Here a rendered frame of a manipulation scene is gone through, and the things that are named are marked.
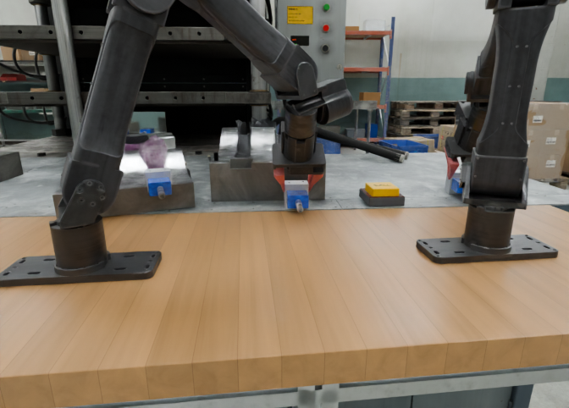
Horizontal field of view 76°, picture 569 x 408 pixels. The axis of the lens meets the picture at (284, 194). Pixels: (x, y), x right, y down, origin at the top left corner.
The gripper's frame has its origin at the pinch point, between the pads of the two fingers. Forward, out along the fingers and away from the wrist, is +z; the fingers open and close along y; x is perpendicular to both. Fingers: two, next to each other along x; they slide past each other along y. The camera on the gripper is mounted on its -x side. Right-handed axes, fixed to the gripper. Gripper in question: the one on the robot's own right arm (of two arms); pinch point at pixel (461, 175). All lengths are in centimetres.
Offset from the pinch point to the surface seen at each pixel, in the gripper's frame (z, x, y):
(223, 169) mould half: -9, 10, 55
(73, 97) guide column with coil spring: 10, -52, 134
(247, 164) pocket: -6, 5, 51
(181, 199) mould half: -7, 18, 63
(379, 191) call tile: -4.5, 10.9, 20.6
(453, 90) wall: 327, -615, -216
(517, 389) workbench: 52, 30, -23
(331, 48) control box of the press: 7, -88, 32
